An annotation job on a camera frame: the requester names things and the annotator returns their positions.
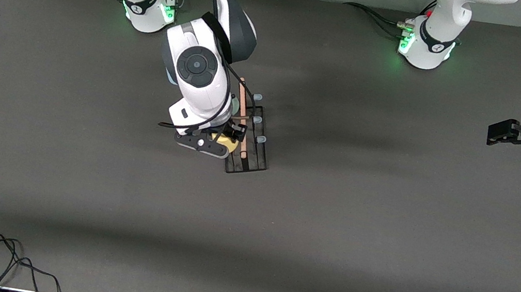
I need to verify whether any yellow plastic cup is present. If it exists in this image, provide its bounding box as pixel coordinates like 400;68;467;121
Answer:
209;131;241;155

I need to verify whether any black wire cup holder rack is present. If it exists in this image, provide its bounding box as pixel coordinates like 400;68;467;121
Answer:
223;76;282;180

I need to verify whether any dark grey table mat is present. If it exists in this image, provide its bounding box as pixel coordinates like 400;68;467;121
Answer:
0;0;521;292

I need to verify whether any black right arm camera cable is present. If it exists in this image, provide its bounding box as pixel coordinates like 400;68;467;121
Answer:
157;0;276;143

